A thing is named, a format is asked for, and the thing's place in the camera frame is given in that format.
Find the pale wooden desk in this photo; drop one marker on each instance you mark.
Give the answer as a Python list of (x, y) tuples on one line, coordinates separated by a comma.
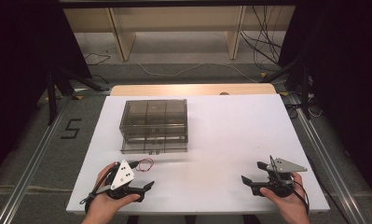
[(174, 18)]

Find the person's left hand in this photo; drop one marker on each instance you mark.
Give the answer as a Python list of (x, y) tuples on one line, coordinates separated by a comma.
[(101, 202)]

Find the black metal beam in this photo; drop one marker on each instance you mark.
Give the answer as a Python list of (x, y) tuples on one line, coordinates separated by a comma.
[(174, 3)]

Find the black tripod stand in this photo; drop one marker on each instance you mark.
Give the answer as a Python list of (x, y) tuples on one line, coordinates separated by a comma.
[(305, 93), (52, 99)]

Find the person's right hand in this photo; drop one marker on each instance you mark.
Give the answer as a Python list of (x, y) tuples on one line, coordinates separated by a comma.
[(292, 205)]

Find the yellow tape marker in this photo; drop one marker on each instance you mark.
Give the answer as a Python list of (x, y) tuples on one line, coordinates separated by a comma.
[(78, 97), (263, 75), (284, 93)]

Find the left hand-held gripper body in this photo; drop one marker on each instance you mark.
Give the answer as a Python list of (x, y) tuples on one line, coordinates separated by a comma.
[(122, 174)]

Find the smoky clear plastic drawer box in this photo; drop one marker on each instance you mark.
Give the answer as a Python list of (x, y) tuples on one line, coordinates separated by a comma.
[(152, 124)]

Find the black curtain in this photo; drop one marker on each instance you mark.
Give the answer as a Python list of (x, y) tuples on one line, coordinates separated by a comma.
[(19, 62), (348, 77)]

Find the light wooden table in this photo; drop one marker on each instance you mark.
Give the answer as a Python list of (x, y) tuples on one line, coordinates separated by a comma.
[(174, 89)]

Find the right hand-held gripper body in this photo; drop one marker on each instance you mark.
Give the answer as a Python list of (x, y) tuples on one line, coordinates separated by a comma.
[(283, 168)]

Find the aluminium floor rail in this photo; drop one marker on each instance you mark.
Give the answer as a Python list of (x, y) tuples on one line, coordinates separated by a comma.
[(329, 161), (28, 174)]

